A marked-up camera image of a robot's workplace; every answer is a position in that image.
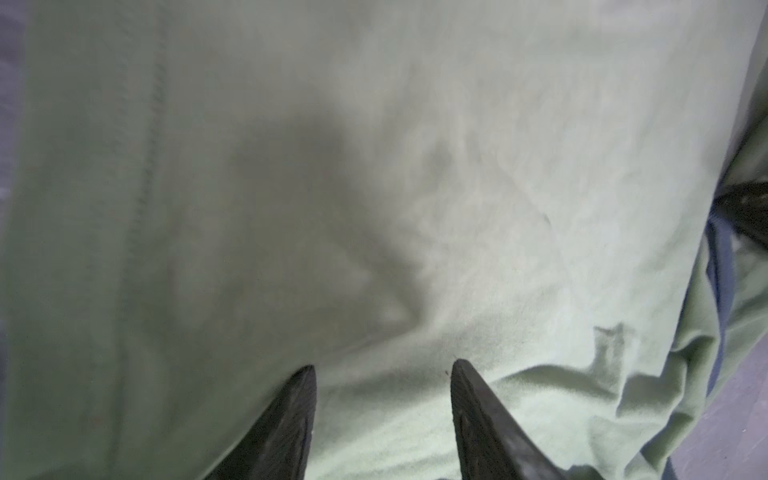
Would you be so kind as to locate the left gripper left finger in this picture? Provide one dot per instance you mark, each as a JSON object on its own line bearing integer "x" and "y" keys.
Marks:
{"x": 277, "y": 446}

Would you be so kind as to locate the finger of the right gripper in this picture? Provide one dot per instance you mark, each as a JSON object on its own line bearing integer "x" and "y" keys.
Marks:
{"x": 744, "y": 206}

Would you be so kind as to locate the green tank top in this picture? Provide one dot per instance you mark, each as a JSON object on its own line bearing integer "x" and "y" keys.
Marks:
{"x": 216, "y": 203}

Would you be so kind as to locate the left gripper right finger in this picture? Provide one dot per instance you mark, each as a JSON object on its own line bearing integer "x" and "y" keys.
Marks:
{"x": 491, "y": 445}

